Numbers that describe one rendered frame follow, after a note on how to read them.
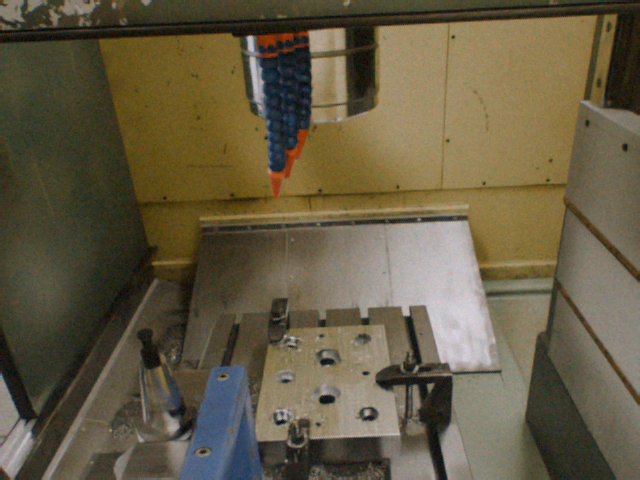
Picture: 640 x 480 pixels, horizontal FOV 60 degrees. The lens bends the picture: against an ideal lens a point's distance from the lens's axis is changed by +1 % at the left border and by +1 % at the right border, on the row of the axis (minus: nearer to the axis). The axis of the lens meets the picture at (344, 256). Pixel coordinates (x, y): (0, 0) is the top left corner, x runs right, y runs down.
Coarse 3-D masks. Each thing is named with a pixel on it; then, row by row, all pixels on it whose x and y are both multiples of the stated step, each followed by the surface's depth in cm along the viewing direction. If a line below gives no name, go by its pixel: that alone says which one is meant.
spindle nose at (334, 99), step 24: (312, 48) 56; (336, 48) 57; (360, 48) 59; (312, 72) 58; (336, 72) 58; (360, 72) 60; (264, 96) 60; (312, 96) 59; (336, 96) 59; (360, 96) 61; (312, 120) 60; (336, 120) 61
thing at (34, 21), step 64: (0, 0) 32; (64, 0) 32; (128, 0) 32; (192, 0) 32; (256, 0) 32; (320, 0) 32; (384, 0) 32; (448, 0) 32; (512, 0) 32; (576, 0) 33
